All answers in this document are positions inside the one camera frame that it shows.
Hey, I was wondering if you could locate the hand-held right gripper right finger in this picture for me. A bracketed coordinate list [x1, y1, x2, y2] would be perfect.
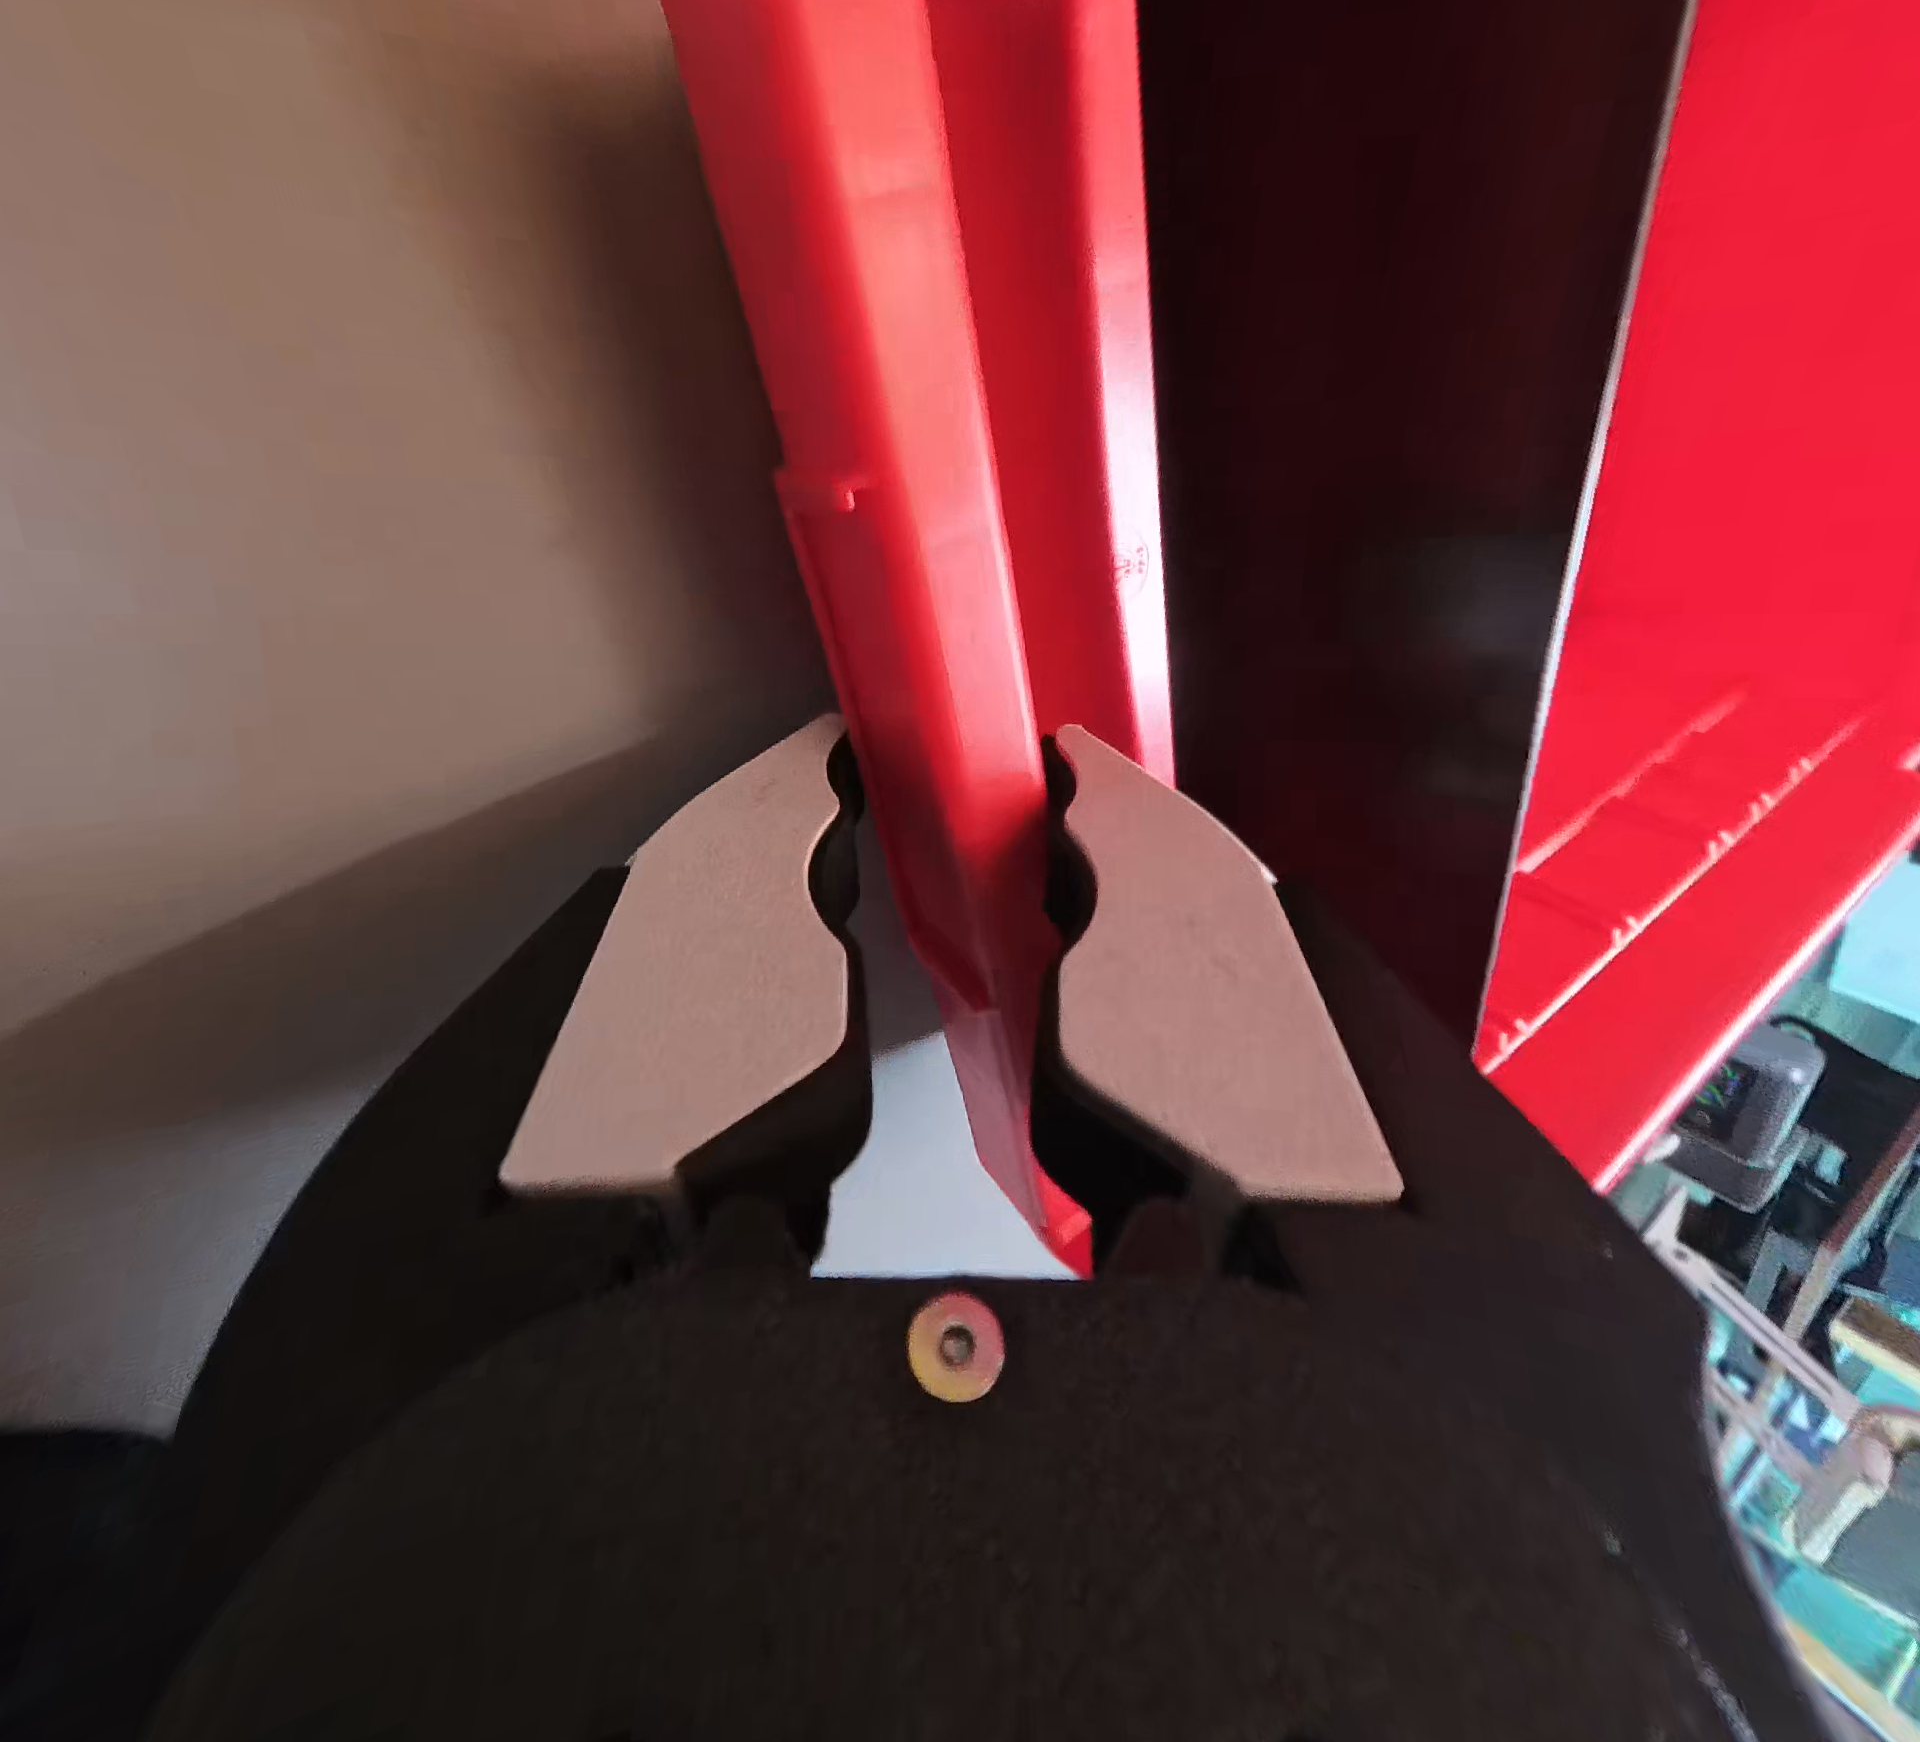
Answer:
[1035, 727, 1406, 1270]

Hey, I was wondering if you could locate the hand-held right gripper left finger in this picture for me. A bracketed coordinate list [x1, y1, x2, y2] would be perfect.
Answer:
[498, 714, 873, 1265]

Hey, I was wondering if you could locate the red storage bin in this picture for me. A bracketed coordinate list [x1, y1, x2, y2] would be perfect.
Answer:
[608, 0, 1920, 1278]

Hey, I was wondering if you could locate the small grey device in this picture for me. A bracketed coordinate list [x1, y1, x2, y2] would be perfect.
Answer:
[1661, 1021, 1829, 1205]

